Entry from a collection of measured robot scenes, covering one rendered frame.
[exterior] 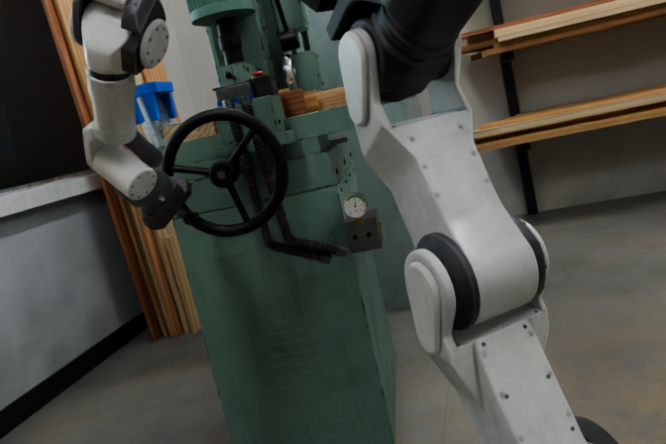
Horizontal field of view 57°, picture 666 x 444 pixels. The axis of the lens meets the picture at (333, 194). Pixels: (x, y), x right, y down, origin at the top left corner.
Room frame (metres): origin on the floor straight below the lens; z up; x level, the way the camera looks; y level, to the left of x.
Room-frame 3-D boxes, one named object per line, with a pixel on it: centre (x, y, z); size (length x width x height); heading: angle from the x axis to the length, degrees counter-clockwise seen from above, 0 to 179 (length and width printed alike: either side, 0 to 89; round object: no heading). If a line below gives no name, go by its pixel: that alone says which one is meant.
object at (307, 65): (1.86, 0.00, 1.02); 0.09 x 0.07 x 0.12; 82
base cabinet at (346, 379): (1.82, 0.17, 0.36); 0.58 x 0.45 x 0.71; 172
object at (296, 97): (1.60, 0.13, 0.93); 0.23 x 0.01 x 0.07; 82
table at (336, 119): (1.58, 0.14, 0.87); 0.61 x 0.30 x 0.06; 82
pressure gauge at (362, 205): (1.45, -0.05, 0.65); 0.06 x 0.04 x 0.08; 82
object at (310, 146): (1.64, 0.19, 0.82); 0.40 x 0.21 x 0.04; 82
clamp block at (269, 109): (1.50, 0.15, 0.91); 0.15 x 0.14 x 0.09; 82
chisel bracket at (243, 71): (1.72, 0.18, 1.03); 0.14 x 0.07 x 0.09; 172
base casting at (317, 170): (1.82, 0.17, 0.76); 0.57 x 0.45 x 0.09; 172
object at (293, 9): (1.89, 0.00, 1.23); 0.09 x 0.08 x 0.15; 172
